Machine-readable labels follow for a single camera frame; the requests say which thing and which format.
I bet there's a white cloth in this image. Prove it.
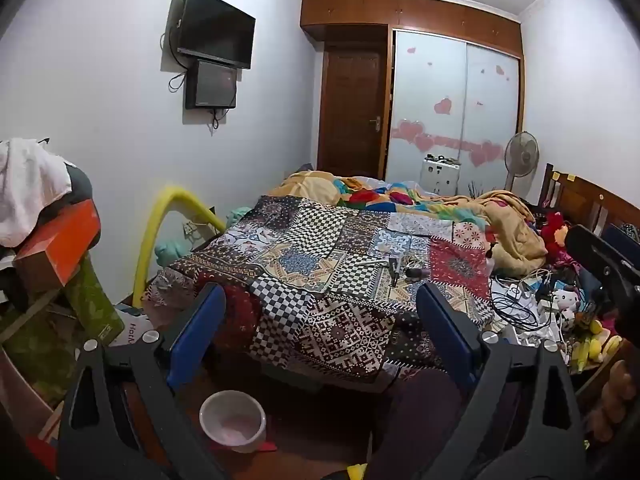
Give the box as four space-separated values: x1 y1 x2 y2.
0 138 73 248

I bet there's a brown wooden door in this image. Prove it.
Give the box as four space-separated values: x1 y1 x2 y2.
318 44 390 181

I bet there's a red plush toy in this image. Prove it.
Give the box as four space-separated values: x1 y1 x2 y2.
540 212 571 252

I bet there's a white cat plush toy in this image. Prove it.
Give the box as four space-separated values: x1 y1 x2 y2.
555 285 582 322

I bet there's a person's leg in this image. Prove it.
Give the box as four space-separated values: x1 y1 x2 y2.
390 367 466 480

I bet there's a black wall television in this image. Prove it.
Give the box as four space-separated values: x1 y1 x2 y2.
176 0 257 70

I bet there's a yellow foam tube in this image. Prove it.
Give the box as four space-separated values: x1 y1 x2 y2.
132 186 226 307

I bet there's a white plastic bag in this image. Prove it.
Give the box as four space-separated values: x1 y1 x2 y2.
107 307 161 348

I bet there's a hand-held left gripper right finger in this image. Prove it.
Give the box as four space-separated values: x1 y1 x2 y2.
416 282 588 480

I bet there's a patchwork blanket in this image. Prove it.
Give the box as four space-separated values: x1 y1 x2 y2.
145 195 493 386

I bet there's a yellow plush toy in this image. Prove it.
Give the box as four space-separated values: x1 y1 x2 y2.
570 320 623 372

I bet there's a colourful quilt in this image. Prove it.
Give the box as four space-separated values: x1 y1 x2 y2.
334 176 481 221

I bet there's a teal plush toy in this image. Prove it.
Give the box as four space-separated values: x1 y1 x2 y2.
155 205 251 266

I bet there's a person's right hand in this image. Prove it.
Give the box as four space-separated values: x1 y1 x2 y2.
587 359 640 442

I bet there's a green patterned bag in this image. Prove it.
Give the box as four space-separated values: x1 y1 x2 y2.
0 250 126 406

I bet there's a black cable bundle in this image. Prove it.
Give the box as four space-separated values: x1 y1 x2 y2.
492 280 538 332

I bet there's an orange box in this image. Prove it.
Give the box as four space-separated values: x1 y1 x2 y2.
12 199 101 293

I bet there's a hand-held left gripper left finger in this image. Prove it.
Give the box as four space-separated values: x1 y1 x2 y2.
57 282 228 480

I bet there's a wardrobe with sliding doors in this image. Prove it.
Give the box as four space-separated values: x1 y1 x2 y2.
301 0 525 196

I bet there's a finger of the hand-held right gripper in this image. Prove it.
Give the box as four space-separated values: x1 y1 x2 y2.
564 225 635 306

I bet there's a small black monitor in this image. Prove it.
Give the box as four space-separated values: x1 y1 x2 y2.
185 60 238 111

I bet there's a standing fan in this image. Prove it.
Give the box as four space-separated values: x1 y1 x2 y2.
502 131 540 193

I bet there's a wooden headboard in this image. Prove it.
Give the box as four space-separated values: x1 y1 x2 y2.
539 162 640 246

